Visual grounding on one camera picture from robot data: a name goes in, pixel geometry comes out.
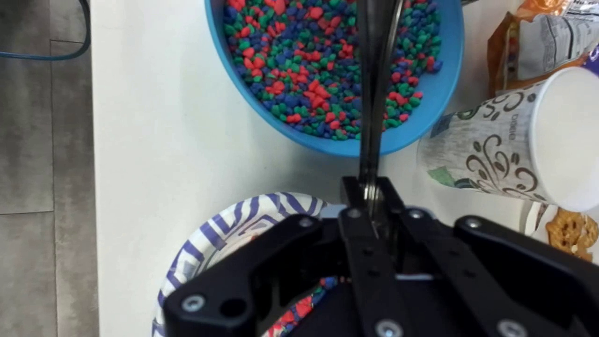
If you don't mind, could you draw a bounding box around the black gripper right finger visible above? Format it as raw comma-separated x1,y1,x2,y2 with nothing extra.
377,178,599,337

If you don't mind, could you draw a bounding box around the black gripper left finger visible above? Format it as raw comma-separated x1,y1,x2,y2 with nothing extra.
163,178,401,337

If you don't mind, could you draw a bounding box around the silver metal spoon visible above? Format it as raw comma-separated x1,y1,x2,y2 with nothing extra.
358,0,405,216

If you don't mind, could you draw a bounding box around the blue patterned paper plate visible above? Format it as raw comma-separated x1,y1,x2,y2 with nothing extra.
150,191,343,337

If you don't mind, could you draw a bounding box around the white plate with pretzels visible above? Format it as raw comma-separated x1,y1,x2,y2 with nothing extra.
521,202,599,264

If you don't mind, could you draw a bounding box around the blue bowl of coloured pebbles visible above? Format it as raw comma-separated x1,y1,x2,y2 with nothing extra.
204,0,465,157

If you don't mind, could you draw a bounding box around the patterned paper cup empty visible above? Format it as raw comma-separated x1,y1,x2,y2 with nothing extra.
418,68,599,212

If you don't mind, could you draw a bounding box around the orange snack wrapper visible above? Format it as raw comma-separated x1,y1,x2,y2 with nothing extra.
487,0,599,96

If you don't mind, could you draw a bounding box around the teal power cable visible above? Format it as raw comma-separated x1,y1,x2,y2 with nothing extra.
0,0,94,62

